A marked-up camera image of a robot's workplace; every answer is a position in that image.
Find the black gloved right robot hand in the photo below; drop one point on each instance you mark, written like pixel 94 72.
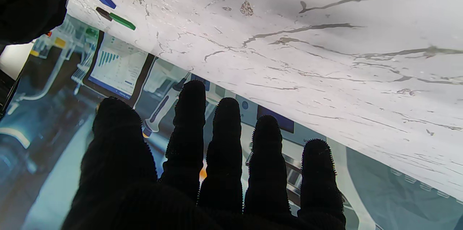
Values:
pixel 32 5

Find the printed laboratory backdrop banner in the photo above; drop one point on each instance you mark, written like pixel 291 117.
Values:
pixel 54 92

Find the dark brown domino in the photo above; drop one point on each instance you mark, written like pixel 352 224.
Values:
pixel 103 13

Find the green domino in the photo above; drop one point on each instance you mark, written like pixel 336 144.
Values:
pixel 122 21

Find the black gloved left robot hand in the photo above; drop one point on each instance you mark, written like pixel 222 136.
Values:
pixel 144 201

